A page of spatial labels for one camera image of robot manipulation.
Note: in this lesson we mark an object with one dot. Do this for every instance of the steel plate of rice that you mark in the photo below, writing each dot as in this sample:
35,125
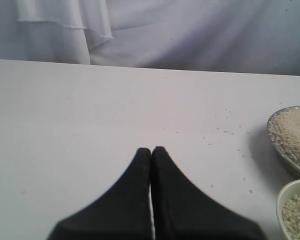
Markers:
283,129

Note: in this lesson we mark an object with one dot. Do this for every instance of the white bowl of rice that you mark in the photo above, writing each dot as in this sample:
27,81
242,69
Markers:
288,210

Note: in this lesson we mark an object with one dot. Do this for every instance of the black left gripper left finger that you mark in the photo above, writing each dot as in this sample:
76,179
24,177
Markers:
121,213

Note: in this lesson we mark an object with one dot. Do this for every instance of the white backdrop cloth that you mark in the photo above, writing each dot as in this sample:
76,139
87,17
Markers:
242,36

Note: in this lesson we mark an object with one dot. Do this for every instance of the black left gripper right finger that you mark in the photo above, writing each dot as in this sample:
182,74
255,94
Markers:
183,212

